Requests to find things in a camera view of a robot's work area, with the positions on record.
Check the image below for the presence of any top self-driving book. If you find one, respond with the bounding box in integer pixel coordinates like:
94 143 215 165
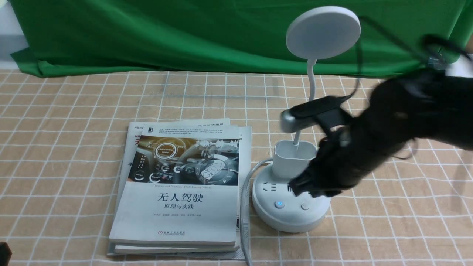
109 125 240 245

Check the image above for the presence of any metal binder clip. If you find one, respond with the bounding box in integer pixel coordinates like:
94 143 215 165
427 54 448 71

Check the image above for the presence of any checkered beige tablecloth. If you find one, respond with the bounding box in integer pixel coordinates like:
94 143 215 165
0 71 473 266

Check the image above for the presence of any white desk lamp with base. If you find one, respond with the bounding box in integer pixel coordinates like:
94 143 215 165
252 6 361 233

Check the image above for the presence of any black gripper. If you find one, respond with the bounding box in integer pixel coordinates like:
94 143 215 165
288 123 377 198

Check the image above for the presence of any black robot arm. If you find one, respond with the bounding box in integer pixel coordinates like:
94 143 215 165
280 69 473 197

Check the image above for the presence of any white lamp power cable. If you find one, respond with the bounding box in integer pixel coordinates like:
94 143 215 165
239 157 274 266

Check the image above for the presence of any dark object at corner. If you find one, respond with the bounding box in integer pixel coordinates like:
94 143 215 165
0 242 12 266

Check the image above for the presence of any green backdrop cloth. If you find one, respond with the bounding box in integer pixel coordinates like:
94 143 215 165
10 0 472 78

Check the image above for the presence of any black camera cable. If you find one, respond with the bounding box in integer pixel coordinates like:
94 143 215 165
342 15 473 108

